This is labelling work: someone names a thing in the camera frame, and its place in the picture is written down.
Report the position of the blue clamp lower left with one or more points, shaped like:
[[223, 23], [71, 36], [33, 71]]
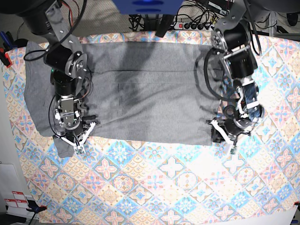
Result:
[[33, 207]]

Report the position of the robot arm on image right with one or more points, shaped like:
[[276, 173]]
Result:
[[236, 43]]

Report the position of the orange clamp upper left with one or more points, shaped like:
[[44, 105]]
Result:
[[5, 59]]

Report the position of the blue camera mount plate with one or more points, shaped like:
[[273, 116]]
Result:
[[132, 7]]

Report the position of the patterned tablecloth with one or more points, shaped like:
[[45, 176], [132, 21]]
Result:
[[143, 183]]

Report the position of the white power strip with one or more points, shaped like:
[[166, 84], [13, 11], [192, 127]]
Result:
[[193, 26]]

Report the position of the black centre post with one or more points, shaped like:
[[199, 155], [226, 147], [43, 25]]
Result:
[[164, 25]]

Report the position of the grey T-shirt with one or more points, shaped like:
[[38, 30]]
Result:
[[150, 91]]

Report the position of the white labelled box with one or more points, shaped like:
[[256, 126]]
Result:
[[11, 191]]

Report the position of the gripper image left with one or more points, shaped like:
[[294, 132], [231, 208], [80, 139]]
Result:
[[72, 142]]

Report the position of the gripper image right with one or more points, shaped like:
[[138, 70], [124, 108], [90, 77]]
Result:
[[228, 131]]

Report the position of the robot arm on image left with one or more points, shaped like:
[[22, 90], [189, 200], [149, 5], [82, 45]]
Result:
[[66, 112]]

